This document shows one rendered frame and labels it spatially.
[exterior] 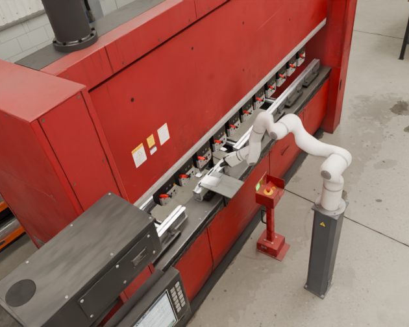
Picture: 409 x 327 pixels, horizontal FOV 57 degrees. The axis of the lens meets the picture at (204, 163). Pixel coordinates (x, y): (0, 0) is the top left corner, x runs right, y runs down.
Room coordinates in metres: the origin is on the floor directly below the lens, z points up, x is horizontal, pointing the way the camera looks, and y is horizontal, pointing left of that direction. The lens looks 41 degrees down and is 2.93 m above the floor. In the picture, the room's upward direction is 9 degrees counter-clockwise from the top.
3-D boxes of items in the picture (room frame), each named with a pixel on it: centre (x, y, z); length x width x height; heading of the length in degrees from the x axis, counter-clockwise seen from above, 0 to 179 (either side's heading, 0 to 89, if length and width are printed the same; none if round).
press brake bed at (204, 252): (2.52, -0.45, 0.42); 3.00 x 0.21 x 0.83; 139
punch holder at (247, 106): (2.49, -0.37, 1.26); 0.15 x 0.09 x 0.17; 139
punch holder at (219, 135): (2.19, -0.11, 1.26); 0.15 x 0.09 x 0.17; 139
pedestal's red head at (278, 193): (2.06, -0.48, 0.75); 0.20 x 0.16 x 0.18; 141
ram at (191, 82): (2.55, -0.42, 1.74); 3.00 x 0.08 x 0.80; 139
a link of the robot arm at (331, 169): (1.58, -0.75, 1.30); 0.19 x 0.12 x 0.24; 131
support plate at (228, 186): (1.96, -0.11, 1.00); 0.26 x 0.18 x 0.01; 49
